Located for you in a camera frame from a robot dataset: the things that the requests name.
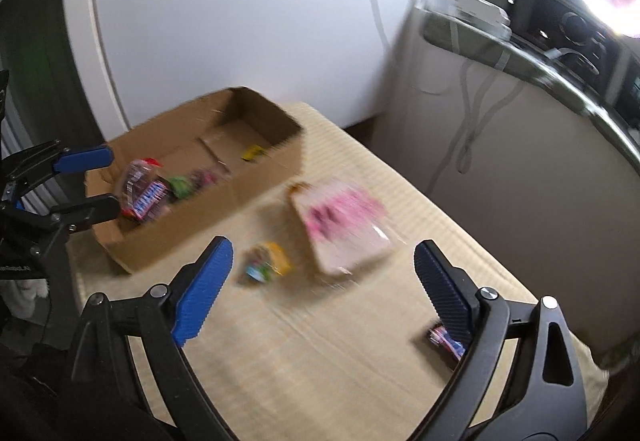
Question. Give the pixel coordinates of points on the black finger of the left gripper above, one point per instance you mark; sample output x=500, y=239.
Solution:
x=82, y=215

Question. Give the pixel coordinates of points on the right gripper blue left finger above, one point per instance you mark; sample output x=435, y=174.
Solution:
x=197, y=285

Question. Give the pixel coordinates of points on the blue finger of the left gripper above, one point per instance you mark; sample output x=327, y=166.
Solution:
x=80, y=159

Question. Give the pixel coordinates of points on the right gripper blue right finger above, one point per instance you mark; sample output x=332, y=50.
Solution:
x=450, y=290

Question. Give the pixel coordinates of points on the snickers bar brown wrapper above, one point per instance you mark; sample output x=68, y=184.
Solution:
x=144, y=195

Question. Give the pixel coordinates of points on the colourful small candy packet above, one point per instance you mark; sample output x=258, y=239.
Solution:
x=267, y=261

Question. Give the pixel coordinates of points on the green candy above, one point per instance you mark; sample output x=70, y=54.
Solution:
x=181, y=186

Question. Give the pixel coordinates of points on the yellow candy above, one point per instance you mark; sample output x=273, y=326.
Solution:
x=252, y=153

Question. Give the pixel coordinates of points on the white gloved left hand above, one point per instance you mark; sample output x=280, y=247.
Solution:
x=21, y=295

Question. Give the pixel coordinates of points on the brown cardboard box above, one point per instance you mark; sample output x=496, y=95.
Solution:
x=202, y=139

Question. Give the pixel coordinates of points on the pink packaged sandwich bread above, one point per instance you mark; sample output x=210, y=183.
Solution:
x=347, y=228

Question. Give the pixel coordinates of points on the white power strip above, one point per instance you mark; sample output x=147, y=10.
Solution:
x=484, y=11

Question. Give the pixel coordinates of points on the white round-edged panel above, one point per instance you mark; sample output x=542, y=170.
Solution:
x=138, y=58

